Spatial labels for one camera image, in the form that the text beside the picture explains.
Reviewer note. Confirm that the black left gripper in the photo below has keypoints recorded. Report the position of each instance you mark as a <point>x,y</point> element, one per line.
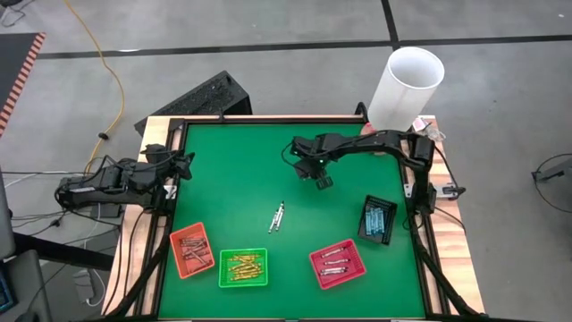
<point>161,164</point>

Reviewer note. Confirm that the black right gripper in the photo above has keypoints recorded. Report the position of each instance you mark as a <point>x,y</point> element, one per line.
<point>308,149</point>

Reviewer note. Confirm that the blue crayon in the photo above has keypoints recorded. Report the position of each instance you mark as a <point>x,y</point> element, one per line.
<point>374,221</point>
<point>377,220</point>
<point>383,220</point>
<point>367,221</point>
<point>371,221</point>
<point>380,220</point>

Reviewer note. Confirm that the orange plastic basket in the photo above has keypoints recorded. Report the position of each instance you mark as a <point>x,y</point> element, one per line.
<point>179,234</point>

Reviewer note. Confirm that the black plastic basket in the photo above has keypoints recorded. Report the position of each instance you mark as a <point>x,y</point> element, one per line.
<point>389,210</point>

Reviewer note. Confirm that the yellow crayon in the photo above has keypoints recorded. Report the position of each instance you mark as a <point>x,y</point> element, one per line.
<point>244,277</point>
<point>244,266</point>
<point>243,262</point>
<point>247,270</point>
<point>248,273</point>
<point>251,263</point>
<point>245,256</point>

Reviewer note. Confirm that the green plastic basket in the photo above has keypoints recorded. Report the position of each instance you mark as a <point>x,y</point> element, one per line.
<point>243,283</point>

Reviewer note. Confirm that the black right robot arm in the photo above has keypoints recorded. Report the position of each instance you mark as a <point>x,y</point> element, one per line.
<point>380,139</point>

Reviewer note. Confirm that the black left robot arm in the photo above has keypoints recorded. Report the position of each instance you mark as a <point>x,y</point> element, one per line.
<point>89,192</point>

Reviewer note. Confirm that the black power brick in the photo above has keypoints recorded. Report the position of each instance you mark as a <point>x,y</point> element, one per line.
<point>109,212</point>

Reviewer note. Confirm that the red plastic basket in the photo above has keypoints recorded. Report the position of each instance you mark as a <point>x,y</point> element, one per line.
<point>356,268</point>

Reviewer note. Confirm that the pink white packet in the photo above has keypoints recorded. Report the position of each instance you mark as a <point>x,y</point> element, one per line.
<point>421,123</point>

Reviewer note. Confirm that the white lampshade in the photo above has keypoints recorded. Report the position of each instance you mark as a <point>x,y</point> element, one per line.
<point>402,89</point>

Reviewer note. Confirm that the green table mat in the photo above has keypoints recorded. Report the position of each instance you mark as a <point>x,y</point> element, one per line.
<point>290,304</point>

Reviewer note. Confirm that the black floor beam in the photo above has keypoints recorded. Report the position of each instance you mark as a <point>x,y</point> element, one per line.
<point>62,252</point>

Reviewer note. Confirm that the black orange striped mat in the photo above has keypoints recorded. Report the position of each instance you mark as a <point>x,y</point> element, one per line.
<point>13,58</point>

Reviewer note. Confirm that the black frame clamp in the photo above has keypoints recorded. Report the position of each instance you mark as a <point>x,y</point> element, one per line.
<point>361,109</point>
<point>221,116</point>

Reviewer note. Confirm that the grey metal bracket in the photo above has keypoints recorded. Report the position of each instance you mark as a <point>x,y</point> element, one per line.
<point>444,191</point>

